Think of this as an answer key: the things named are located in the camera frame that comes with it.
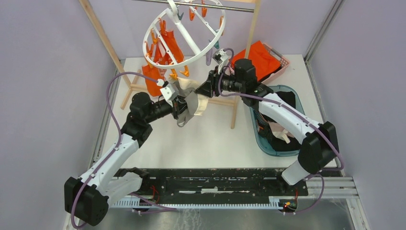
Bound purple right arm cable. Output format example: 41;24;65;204
217;47;345;214

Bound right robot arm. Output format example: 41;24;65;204
196;58;340;196

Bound metal hanging rod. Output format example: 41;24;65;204
136;0;254;13

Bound wooden rack frame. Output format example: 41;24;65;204
79;0;259;129

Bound white round clip hanger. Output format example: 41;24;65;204
143;0;226;69

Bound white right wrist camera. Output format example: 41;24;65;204
212;49;229;74

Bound beige grey underwear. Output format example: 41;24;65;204
175;78;208;127

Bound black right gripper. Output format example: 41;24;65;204
194;66;244;99

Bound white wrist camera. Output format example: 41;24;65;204
212;49;229;74
157;79;179;103

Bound purple clothespin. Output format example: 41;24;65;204
205;48;213;66

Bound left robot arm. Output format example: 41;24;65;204
64;92;188;230

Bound pink garment in basin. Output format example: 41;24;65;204
270;123;291;144

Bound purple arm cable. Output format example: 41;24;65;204
70;71;161;230
217;47;345;214

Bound teal plastic basin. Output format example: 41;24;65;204
250;85;304;157

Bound orange underwear on hanger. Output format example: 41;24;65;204
142;30;184;97

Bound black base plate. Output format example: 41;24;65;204
106;168;309;206

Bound yellow clothespin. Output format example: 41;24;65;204
179;65;190;77
169;69;178;81

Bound dark clothes in basin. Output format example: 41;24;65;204
254;111;301;152

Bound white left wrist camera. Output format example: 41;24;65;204
157;79;179;103

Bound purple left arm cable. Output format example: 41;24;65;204
70;71;161;230

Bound pink laundry basket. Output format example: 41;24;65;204
248;41;290;83

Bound orange cloth in basket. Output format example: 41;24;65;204
248;40;282;82

